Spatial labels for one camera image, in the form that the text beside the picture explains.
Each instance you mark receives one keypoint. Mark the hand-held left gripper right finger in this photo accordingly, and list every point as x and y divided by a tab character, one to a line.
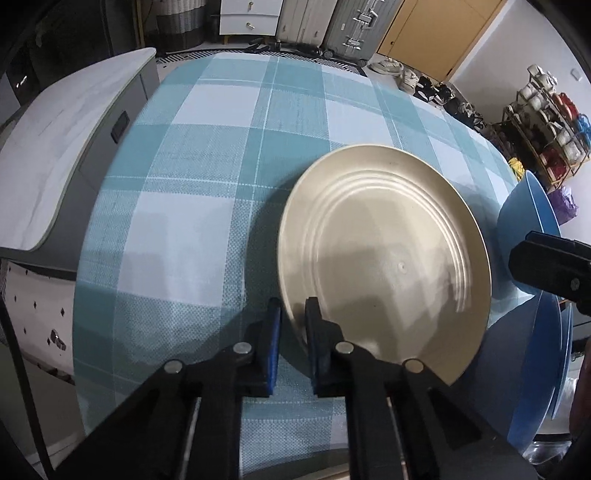
318	364

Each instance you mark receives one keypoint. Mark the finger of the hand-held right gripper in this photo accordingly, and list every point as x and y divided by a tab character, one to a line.
549	267

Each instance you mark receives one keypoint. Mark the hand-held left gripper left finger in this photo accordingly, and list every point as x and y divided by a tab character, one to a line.
272	360

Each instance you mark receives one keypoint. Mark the blue bowl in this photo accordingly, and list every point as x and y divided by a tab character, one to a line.
540	369
526	212

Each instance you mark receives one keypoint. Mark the beige plate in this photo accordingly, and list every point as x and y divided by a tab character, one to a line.
383	258

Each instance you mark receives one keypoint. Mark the purple plastic bag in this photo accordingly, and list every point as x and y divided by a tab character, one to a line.
564	205

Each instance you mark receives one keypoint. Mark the wooden shoe rack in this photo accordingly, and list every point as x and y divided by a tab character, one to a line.
549	129

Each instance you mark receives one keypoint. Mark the pile of assorted shoes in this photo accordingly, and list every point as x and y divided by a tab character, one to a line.
434	90

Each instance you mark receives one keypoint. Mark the wooden door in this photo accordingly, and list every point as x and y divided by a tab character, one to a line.
438	32

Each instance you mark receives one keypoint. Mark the grey marble-top side table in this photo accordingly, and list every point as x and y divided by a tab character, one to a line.
60	147

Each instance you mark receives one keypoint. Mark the silver suitcase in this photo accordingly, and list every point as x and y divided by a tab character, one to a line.
360	27

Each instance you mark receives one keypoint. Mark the cream suitcase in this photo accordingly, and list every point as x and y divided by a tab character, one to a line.
302	21

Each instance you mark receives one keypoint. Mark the white dressing table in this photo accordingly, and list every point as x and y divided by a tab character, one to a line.
249	16

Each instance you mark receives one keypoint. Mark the striped laundry basket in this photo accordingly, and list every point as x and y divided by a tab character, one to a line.
180	23

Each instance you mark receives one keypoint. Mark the wall switch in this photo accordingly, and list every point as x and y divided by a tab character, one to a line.
577	74

